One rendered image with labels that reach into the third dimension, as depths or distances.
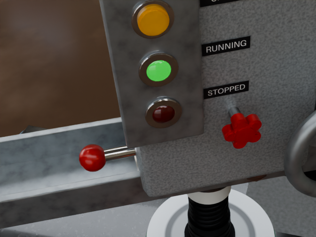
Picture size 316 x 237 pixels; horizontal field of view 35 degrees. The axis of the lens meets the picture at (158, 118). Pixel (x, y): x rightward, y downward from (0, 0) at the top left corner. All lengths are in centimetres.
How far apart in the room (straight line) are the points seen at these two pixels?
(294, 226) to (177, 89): 54
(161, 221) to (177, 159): 34
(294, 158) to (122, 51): 21
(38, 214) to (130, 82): 27
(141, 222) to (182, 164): 41
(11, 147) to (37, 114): 183
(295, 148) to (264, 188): 49
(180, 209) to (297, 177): 39
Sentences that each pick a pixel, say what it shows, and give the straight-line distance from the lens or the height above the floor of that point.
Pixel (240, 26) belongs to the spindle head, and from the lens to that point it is 47.
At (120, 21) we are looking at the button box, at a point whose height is 135.
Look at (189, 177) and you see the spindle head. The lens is 58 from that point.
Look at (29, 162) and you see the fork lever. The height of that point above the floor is 106.
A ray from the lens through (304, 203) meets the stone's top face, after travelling 99.
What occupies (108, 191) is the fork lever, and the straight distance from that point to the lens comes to 64.
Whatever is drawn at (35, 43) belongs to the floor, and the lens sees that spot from 313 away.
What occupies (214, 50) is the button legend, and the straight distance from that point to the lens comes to 47.
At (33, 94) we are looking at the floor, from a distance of 270.
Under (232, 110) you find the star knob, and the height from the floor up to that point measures 122.
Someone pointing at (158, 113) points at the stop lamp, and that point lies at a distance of 47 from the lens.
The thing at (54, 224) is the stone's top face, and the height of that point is 80.
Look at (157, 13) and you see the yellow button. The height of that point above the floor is 136.
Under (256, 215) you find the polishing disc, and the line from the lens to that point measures 89.
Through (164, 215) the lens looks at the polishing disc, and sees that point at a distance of 89.
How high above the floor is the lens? 156
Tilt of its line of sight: 41 degrees down
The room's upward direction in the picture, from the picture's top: 7 degrees counter-clockwise
